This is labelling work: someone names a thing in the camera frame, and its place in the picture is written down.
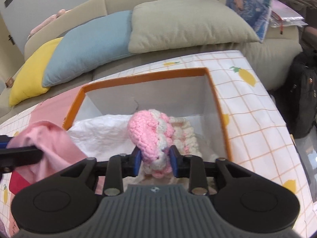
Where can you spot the pink cloth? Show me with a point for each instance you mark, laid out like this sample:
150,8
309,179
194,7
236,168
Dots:
59,150

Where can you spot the magenta box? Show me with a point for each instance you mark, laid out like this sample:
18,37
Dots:
17,183

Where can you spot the pink plush on sofa back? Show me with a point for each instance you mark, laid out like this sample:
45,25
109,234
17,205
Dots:
46,22

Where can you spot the orange cardboard box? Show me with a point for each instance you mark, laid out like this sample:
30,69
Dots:
187,93

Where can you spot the yellow pillow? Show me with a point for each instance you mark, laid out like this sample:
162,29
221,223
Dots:
28,82

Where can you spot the white plastic bag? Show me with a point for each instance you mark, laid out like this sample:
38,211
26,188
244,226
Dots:
105,136

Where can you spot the blue pillow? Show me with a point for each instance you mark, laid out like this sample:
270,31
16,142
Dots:
88,46

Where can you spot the pink mat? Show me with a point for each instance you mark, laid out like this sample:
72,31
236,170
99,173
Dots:
54,110

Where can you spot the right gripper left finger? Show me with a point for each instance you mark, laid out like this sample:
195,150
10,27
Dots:
119,167

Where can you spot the small brown object on armrest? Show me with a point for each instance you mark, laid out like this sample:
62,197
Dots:
9,82

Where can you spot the beige pillow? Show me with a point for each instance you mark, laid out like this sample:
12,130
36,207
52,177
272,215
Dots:
171,24

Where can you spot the door handle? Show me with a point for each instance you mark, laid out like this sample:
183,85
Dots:
11,39

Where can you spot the black backpack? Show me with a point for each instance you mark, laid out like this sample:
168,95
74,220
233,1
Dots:
298,94

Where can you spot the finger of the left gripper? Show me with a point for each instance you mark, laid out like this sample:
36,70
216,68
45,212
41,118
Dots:
10,158

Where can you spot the checkered lemon tablecloth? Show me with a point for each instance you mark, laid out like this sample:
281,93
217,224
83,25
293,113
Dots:
258,137

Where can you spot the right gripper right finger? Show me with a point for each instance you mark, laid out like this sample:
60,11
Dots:
191,167

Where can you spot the pink white crochet item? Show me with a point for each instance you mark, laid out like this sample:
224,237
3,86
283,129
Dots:
153,132

